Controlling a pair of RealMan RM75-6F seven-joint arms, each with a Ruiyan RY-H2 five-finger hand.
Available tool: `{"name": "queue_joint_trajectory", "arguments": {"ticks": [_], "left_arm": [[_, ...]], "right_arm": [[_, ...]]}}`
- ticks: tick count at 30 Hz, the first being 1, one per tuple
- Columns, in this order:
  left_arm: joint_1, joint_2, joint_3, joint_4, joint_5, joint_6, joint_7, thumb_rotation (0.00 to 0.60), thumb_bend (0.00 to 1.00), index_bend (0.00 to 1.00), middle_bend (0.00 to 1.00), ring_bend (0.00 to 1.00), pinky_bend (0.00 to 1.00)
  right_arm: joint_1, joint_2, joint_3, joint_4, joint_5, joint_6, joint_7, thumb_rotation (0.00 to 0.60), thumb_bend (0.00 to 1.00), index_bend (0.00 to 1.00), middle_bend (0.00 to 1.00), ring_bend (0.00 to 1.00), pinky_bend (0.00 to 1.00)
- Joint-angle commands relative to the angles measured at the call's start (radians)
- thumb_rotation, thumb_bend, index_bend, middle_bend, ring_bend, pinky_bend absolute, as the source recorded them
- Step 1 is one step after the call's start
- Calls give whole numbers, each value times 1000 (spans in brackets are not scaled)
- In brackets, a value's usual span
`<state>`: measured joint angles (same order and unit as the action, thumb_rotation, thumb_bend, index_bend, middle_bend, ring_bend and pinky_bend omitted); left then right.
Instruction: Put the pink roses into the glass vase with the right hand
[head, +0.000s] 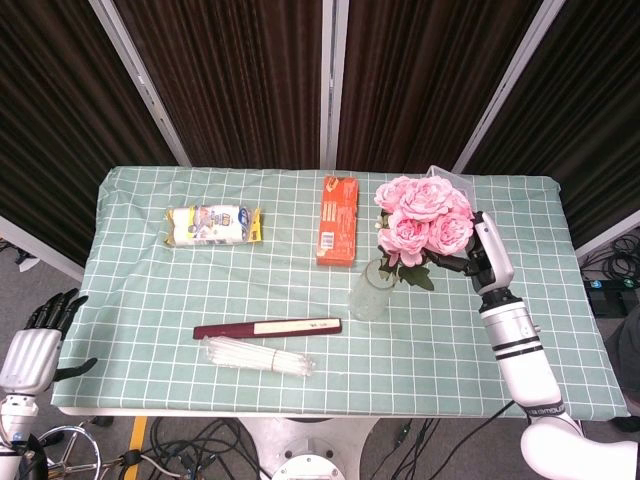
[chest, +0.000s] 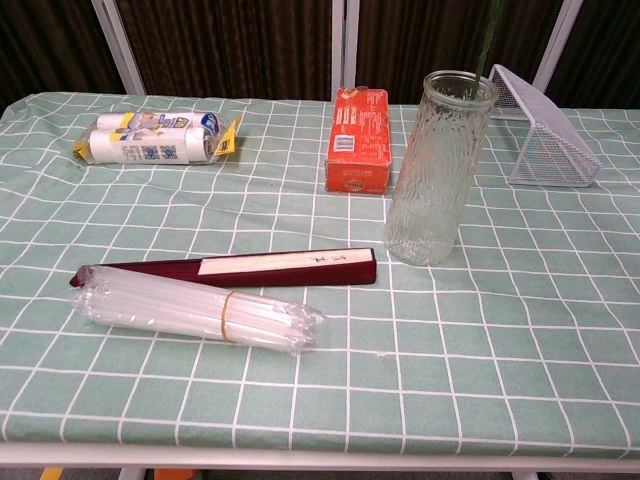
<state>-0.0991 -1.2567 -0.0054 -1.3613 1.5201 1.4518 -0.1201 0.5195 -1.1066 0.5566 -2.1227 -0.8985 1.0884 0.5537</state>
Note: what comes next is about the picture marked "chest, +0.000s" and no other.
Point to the dark red long fan box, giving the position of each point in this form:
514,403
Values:
300,275

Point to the clear glass cup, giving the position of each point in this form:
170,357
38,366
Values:
430,200

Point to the wrapped bundle of white straws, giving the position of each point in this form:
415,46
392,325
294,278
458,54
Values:
175,310

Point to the orange cardboard box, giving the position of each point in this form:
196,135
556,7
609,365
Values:
357,145

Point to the white partition frame post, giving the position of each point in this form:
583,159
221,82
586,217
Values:
345,45
117,50
557,45

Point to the yellow rubber band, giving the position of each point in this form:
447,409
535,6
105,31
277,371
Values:
227,320

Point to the pink artificial flower bouquet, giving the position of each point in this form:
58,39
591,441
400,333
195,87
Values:
483,50

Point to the packaged white trash bag rolls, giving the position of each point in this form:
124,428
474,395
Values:
150,150

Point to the dark brown ribbed partition panel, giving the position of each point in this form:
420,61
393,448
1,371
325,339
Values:
415,35
45,45
610,50
225,45

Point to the green white checked tablecloth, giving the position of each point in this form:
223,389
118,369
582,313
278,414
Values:
450,350

